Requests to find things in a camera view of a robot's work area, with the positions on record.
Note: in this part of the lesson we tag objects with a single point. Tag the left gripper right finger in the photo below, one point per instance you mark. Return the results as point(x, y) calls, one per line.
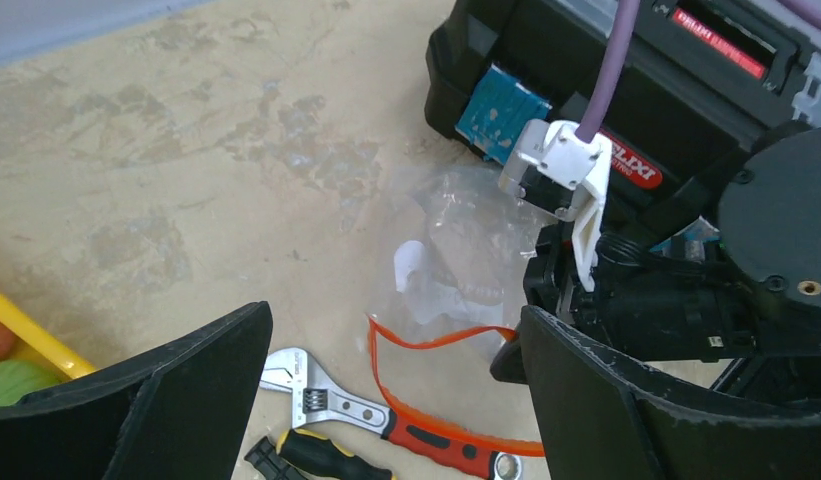
point(605, 415)

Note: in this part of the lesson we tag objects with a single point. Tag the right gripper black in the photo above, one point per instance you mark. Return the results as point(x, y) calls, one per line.
point(686, 302)

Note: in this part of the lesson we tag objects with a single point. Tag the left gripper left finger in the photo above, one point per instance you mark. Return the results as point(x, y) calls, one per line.
point(178, 411)

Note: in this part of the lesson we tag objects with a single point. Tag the clear zip top bag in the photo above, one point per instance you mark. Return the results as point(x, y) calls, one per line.
point(445, 298)

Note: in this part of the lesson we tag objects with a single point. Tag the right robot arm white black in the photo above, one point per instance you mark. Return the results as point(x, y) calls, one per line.
point(766, 213)

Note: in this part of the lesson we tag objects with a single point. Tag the black yellow screwdriver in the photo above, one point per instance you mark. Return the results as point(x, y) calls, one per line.
point(318, 455)

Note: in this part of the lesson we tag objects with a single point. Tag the red adjustable wrench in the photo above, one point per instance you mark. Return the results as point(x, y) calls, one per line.
point(316, 398)

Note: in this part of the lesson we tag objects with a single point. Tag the yellow plastic tray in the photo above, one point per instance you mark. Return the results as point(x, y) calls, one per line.
point(37, 345)

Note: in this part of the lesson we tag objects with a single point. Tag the pale green cabbage toy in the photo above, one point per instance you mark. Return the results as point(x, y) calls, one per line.
point(20, 377)

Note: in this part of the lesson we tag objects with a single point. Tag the black toolbox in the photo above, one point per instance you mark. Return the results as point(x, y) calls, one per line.
point(702, 80)

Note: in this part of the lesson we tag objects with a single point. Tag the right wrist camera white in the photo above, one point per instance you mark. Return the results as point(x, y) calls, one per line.
point(551, 168)

